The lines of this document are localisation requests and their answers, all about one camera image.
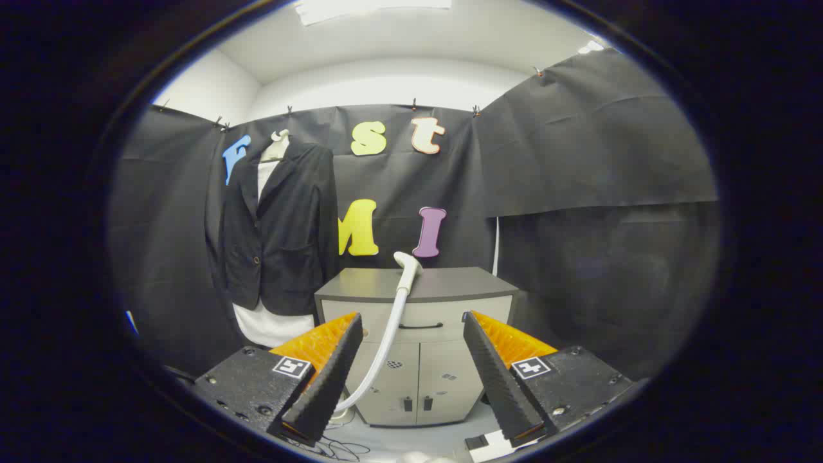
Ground black backdrop cloth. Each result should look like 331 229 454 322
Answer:
109 48 719 380

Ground white and black floor object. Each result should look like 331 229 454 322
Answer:
466 430 547 461

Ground grey cabinet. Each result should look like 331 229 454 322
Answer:
314 267 520 427

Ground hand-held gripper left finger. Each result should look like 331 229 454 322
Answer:
193 313 364 448

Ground large ceiling light panel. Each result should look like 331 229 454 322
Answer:
294 0 452 26

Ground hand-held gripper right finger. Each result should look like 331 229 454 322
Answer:
463 311 634 449

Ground row of small backdrop clips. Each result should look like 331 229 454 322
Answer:
161 66 545 132

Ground white garment steamer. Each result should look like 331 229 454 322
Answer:
331 251 424 413

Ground black blazer jacket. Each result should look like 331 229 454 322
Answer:
206 138 340 317

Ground tangled floor cables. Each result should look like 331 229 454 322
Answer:
283 418 371 462

